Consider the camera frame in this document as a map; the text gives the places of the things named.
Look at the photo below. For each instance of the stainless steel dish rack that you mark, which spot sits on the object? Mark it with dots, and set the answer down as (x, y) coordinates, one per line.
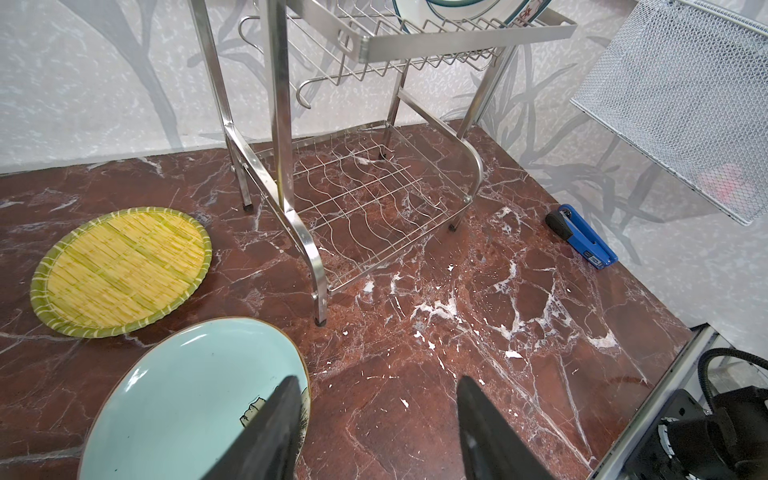
(354, 199)

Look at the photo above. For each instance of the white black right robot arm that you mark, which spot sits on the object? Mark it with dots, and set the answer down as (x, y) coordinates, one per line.
(729, 441)

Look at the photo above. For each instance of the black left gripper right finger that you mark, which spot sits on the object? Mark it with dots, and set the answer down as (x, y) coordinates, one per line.
(490, 448)

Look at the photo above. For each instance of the white plate black quatrefoil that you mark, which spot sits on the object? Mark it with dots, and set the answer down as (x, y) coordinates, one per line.
(437, 16)

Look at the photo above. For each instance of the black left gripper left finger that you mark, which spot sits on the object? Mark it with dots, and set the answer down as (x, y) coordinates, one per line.
(268, 447)

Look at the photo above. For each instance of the yellow ribbed plate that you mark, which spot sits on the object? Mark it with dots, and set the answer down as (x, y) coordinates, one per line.
(120, 272)

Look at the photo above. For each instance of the light green flower plate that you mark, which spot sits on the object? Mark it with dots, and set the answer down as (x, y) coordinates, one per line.
(184, 402)

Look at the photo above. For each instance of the blue clip tool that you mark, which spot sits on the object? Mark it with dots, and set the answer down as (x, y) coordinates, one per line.
(571, 227)

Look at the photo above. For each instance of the white wire mesh basket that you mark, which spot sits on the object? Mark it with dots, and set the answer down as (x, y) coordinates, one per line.
(685, 83)

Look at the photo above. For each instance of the white plate green text rim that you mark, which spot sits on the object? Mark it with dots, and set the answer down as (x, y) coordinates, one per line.
(532, 11)

